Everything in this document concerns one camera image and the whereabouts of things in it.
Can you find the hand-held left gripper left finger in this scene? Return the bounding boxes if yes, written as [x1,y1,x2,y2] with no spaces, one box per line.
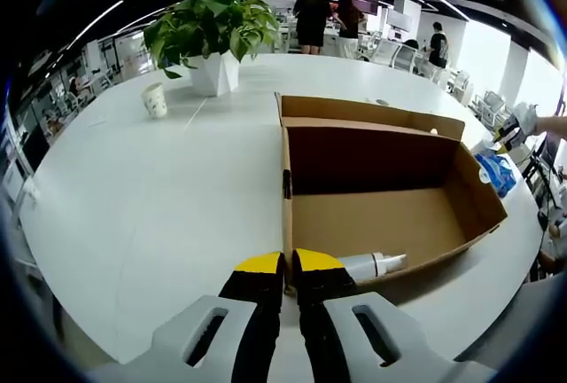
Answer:
[151,250,286,383]

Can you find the group of white office chairs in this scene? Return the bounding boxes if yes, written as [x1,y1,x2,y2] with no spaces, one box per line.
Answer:
[349,36,510,129]

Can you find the printed paper cup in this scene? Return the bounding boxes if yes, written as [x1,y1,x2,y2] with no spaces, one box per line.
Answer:
[140,82,168,120]

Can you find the person's legs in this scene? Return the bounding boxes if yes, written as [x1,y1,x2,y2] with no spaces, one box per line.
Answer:
[535,209,567,276]

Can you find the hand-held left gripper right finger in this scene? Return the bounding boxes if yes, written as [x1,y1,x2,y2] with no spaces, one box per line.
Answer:
[292,247,447,383]

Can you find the green plant in white pot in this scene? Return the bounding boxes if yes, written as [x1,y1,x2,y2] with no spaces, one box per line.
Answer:
[142,0,281,97]

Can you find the brown cardboard shoe box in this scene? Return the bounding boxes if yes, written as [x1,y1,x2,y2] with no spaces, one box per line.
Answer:
[274,91,509,300]

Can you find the white tube bottle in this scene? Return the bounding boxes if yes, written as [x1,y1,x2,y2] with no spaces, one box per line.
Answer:
[336,252,408,285]

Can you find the dark blue soft plastic pack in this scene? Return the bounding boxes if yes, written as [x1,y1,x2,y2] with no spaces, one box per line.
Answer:
[471,141,518,199]

